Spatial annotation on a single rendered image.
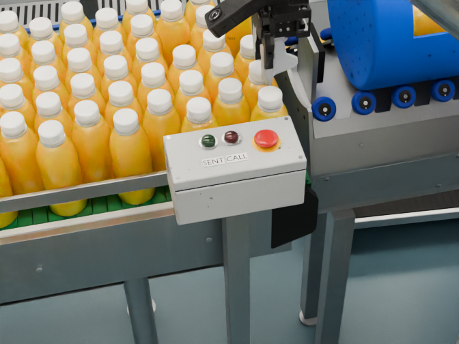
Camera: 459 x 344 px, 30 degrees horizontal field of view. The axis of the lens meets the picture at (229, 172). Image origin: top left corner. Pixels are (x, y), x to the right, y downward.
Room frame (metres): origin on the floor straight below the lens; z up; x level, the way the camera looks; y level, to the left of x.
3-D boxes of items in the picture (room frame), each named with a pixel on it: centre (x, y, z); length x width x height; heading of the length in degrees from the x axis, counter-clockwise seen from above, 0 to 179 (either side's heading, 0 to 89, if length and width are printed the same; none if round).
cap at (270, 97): (1.03, -0.07, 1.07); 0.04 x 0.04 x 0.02
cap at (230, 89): (1.05, -0.01, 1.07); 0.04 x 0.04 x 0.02
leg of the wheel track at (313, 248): (1.30, -0.21, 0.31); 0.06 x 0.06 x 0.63; 11
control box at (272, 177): (0.89, -0.01, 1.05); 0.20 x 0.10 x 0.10; 101
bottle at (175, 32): (1.28, 0.10, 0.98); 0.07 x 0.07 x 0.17
